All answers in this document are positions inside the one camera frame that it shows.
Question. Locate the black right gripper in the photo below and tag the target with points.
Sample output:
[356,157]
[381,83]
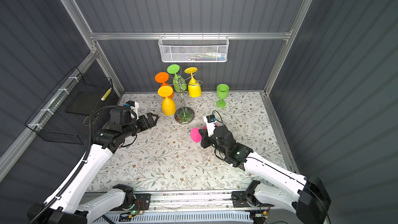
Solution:
[204,142]

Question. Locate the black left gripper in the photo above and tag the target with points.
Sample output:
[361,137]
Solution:
[152,122]

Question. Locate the pink wine glass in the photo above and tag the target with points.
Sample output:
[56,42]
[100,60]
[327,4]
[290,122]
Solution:
[195,135]

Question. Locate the chrome wine glass rack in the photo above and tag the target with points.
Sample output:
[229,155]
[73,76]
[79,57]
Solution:
[185,114]

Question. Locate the green wine glass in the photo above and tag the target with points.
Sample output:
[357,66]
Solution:
[222,93]
[179,82]

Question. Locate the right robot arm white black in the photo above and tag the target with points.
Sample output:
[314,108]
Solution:
[306,197]

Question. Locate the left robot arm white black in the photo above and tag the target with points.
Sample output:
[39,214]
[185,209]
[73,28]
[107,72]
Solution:
[108,128]

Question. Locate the front yellow wine glass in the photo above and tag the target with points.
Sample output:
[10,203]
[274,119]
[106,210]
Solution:
[168,104]

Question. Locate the yellow wine glass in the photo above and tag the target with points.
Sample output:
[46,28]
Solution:
[194,88]
[168,104]

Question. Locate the orange wine glass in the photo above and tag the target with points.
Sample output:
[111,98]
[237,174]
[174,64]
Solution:
[162,78]

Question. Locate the back yellow wine glass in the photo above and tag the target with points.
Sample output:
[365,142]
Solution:
[194,88]

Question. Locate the yellow marker in basket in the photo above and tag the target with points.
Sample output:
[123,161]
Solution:
[106,94]

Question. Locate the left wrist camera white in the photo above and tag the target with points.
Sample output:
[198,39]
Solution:
[133,109]

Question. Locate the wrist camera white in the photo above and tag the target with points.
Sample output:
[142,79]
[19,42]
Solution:
[210,122]
[133,109]

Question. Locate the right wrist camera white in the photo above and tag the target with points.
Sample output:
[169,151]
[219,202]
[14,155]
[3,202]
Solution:
[210,122]

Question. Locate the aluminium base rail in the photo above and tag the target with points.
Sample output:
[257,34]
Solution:
[198,200]

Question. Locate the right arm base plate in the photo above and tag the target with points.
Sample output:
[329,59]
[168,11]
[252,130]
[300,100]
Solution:
[239,200]

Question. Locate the white wire mesh basket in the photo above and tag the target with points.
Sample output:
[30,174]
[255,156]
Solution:
[194,49]

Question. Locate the white vented cable duct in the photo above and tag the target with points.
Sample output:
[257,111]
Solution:
[212,217]

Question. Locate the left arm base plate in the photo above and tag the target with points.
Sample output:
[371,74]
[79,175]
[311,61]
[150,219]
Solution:
[141,203]

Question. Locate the black wire basket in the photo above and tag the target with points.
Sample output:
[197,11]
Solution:
[63,117]

